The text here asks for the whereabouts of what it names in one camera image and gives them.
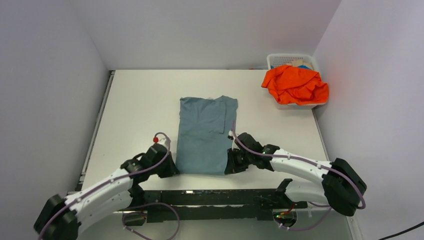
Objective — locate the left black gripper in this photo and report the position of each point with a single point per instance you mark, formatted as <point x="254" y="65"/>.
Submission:
<point x="171" y="170"/>

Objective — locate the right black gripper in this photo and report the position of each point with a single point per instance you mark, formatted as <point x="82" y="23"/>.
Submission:
<point x="232" y="166"/>

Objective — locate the grey-blue t shirt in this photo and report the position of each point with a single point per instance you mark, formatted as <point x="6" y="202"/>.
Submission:
<point x="202" y="140"/>

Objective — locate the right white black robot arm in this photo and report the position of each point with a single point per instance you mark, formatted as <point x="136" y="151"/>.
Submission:
<point x="328" y="183"/>

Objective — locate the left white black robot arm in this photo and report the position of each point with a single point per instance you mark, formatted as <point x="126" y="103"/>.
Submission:
<point x="65" y="218"/>

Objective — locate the orange t shirt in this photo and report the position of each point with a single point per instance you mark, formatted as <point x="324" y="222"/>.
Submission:
<point x="295" y="85"/>

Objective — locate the white plastic laundry basket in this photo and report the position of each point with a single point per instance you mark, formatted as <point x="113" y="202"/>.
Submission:
<point x="279" y="59"/>

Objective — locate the tan item in basket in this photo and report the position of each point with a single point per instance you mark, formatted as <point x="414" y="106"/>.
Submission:
<point x="298" y="62"/>

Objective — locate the blue garment in basket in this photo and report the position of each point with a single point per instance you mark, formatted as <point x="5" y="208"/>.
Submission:
<point x="304" y="67"/>

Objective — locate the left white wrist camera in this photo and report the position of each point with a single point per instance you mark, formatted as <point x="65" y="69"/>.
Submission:
<point x="164" y="141"/>

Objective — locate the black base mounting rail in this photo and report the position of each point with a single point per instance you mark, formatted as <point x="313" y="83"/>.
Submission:
<point x="224" y="204"/>

